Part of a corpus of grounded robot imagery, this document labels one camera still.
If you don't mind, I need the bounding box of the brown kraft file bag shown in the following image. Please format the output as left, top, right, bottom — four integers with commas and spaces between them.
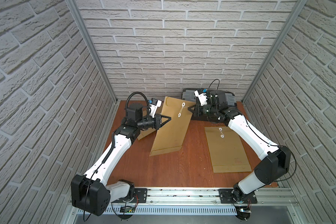
150, 97, 195, 156
137, 108, 161, 141
205, 127, 252, 173

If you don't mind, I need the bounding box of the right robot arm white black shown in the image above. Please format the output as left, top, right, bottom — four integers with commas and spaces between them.
188, 104, 292, 203

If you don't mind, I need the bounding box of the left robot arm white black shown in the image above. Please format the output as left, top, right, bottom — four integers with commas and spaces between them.
71, 91, 171, 216

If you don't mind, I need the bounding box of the black grey plastic toolbox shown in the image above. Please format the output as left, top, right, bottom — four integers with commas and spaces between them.
181, 88, 237, 123

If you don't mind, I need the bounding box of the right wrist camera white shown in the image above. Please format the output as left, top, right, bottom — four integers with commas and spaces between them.
194, 89, 208, 106

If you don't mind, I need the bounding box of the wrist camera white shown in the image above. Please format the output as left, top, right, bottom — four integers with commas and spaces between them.
148, 98, 162, 118
194, 89, 208, 106

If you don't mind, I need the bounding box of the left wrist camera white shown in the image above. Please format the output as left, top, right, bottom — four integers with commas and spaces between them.
148, 98, 162, 118

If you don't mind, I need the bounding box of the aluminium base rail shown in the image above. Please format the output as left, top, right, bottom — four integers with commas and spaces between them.
69, 186, 299, 207

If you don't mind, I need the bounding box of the right aluminium corner post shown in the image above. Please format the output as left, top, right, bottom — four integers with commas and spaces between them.
241, 0, 307, 104

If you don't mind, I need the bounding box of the aluminium corner post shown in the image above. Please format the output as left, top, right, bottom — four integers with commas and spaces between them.
66, 0, 118, 103
241, 0, 307, 104

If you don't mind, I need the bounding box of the left aluminium corner post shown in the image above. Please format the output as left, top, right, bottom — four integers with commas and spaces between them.
66, 0, 118, 103

